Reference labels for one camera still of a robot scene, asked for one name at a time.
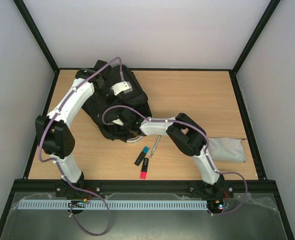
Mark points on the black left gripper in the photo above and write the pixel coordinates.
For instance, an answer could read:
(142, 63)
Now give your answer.
(110, 92)

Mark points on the black backpack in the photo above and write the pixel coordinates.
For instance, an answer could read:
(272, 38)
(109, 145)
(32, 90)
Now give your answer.
(95, 105)

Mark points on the grey pencil pouch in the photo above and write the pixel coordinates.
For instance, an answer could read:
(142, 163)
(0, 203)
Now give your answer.
(226, 149)

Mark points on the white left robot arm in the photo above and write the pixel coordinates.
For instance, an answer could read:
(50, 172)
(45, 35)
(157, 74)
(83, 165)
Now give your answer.
(53, 131)

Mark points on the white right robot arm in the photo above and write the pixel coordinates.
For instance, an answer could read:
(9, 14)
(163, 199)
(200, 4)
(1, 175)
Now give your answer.
(188, 137)

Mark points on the blue highlighter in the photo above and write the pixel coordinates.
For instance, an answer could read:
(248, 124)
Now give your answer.
(141, 156)

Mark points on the green marker pen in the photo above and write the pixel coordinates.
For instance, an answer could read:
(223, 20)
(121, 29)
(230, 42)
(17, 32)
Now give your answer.
(155, 146)

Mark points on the pink highlighter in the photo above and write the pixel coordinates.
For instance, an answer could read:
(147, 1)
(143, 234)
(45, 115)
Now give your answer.
(144, 168)

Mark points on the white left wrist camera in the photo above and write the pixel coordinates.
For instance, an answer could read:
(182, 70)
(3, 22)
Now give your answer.
(122, 87)

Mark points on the grey slotted cable duct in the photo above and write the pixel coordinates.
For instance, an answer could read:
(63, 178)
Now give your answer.
(42, 204)

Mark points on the black aluminium frame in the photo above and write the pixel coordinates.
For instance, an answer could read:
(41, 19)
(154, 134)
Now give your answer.
(261, 185)

